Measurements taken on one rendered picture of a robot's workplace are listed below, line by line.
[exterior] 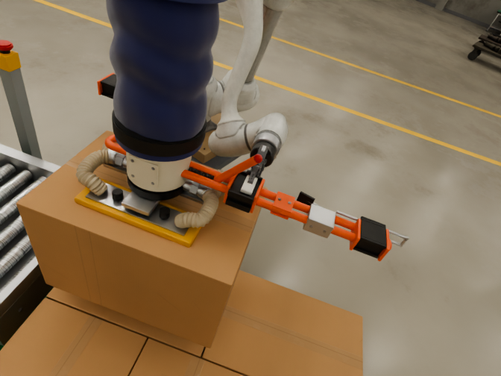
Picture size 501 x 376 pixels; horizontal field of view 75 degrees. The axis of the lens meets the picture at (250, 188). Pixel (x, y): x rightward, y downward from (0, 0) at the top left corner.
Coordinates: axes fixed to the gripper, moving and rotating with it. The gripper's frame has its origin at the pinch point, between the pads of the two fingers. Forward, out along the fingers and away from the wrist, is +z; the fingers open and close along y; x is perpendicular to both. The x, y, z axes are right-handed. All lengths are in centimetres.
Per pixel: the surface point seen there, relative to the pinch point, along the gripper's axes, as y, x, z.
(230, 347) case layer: 63, -12, 13
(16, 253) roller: 63, 77, 9
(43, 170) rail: 59, 96, -30
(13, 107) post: 43, 122, -47
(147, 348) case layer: 63, 15, 23
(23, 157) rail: 58, 108, -32
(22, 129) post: 55, 121, -47
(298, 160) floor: 117, -25, -198
